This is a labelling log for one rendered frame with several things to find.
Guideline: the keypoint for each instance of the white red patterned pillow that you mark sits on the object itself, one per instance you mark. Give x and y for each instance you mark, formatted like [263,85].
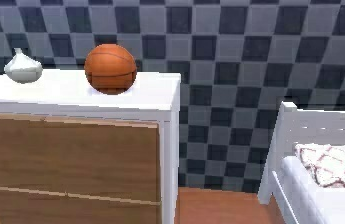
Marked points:
[333,165]

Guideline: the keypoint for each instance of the orange basketball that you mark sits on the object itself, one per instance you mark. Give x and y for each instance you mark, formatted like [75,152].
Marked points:
[110,69]

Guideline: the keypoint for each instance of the white wooden chest of drawers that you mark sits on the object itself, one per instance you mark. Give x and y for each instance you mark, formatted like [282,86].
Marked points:
[73,156]

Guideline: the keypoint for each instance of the white bed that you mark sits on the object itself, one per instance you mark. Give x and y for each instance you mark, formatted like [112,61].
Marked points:
[300,196]

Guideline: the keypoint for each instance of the white ceramic vase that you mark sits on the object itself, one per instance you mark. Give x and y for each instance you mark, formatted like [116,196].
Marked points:
[23,69]

